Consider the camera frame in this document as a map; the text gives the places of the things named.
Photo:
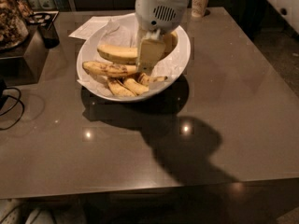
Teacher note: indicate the small banana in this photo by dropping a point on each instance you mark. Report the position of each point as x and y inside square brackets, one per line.
[117, 88]
[134, 86]

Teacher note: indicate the glass snack jar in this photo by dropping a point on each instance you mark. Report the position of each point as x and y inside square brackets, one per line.
[13, 29]

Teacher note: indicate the spotted banana left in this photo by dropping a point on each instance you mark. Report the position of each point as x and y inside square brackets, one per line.
[108, 69]

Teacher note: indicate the paper coffee cup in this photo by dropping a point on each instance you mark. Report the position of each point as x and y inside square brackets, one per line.
[199, 8]

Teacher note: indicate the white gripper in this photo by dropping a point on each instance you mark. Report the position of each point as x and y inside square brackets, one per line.
[159, 11]

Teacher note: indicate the small banana bottom right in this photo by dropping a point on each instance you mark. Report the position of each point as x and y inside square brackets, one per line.
[134, 86]

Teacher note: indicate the dark box stand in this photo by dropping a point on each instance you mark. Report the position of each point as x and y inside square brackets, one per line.
[24, 64]

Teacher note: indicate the large yellow banana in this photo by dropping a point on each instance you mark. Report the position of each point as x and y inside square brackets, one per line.
[119, 54]

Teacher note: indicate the white bowl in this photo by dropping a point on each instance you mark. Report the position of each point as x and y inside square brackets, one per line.
[90, 47]

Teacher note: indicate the black cup holder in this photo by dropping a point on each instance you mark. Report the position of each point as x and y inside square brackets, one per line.
[45, 25]

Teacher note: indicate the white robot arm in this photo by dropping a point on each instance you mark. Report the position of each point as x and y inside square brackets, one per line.
[249, 13]

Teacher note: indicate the white paper sheet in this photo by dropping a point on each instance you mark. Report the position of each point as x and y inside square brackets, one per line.
[91, 26]

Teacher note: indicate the upper curved banana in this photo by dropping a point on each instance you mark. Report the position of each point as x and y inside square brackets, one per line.
[145, 80]

